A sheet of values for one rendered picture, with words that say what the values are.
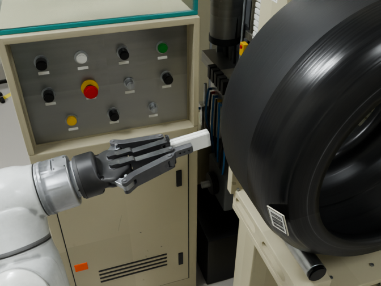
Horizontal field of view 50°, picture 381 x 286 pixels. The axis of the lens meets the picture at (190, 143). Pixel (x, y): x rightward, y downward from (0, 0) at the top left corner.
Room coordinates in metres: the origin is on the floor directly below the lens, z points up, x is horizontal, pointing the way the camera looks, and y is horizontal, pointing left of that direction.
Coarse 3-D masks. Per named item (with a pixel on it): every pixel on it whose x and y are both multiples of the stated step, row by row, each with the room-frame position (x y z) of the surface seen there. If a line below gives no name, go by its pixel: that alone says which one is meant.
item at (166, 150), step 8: (152, 152) 0.56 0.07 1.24; (160, 152) 0.55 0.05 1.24; (168, 152) 0.56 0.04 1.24; (120, 160) 0.54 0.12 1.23; (128, 160) 0.54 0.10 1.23; (136, 160) 0.54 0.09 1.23; (144, 160) 0.54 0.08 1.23; (152, 160) 0.55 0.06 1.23; (112, 168) 0.53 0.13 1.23; (136, 168) 0.54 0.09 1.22
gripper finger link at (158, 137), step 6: (132, 138) 0.60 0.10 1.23; (138, 138) 0.60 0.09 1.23; (144, 138) 0.60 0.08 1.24; (150, 138) 0.60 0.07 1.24; (156, 138) 0.60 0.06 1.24; (162, 138) 0.60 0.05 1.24; (114, 144) 0.59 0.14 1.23; (120, 144) 0.59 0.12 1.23; (126, 144) 0.59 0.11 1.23; (132, 144) 0.59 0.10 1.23; (138, 144) 0.59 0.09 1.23; (144, 144) 0.59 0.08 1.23
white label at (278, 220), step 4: (268, 208) 0.54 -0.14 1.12; (272, 208) 0.54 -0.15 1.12; (272, 212) 0.54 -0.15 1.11; (276, 212) 0.53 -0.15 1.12; (272, 216) 0.54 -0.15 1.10; (276, 216) 0.53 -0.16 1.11; (280, 216) 0.52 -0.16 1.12; (284, 216) 0.52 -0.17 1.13; (272, 220) 0.54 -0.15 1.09; (276, 220) 0.53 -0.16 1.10; (280, 220) 0.52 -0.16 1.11; (284, 220) 0.52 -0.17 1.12; (272, 224) 0.55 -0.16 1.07; (276, 224) 0.54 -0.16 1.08; (280, 224) 0.53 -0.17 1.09; (284, 224) 0.52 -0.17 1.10; (280, 228) 0.53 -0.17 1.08; (284, 228) 0.52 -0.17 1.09; (284, 232) 0.53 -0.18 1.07; (288, 232) 0.52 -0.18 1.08
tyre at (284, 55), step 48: (336, 0) 0.72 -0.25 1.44; (288, 48) 0.67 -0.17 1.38; (336, 48) 0.60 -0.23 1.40; (240, 96) 0.69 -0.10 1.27; (288, 96) 0.58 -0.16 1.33; (336, 96) 0.55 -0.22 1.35; (240, 144) 0.64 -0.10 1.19; (288, 144) 0.54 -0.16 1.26; (336, 144) 0.54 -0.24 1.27; (288, 192) 0.53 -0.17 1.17; (336, 192) 0.81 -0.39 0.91; (288, 240) 0.56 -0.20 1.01; (336, 240) 0.55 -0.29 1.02
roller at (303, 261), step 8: (288, 248) 0.64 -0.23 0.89; (296, 256) 0.61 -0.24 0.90; (304, 256) 0.60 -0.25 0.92; (312, 256) 0.59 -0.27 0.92; (304, 264) 0.58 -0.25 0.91; (312, 264) 0.57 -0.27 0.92; (320, 264) 0.57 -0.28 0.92; (304, 272) 0.57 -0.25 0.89; (312, 272) 0.56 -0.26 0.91; (320, 272) 0.56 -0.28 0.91; (312, 280) 0.56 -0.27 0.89
